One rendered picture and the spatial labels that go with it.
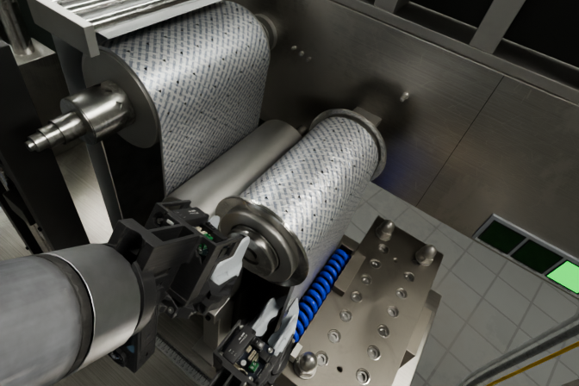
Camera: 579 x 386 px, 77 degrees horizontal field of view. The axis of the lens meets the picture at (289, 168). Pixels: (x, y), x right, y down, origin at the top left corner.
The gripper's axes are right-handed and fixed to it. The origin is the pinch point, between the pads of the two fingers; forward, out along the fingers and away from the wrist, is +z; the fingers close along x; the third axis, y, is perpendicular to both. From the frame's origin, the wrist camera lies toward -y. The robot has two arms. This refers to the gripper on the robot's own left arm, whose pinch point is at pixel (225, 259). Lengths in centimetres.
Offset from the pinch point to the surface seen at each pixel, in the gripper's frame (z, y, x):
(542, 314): 185, -10, -106
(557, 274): 32, 17, -42
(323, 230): 6.0, 8.4, -8.0
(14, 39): 12, 6, 69
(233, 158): 12.6, 9.1, 11.3
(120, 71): -5.6, 14.4, 21.4
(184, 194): 4.6, 2.3, 11.8
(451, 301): 166, -25, -62
